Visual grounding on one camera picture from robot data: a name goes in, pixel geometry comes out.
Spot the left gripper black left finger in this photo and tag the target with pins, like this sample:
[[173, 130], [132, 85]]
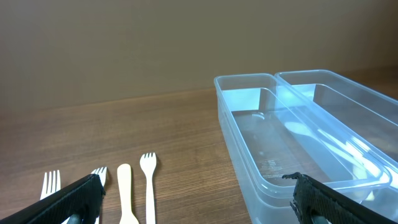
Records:
[[80, 202]]

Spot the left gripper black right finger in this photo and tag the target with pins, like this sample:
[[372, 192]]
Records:
[[314, 202]]

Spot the left clear plastic container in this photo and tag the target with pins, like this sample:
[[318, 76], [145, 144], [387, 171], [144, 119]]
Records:
[[270, 131]]

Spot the clear plastic container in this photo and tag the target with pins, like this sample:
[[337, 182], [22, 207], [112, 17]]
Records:
[[364, 118], [270, 131]]

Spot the right clear plastic container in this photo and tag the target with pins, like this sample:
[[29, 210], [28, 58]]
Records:
[[364, 118]]

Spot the white plastic fork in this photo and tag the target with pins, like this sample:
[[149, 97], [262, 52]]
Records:
[[51, 183], [148, 164], [101, 171]]

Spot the yellow plastic fork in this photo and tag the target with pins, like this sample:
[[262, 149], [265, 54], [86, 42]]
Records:
[[124, 175]]

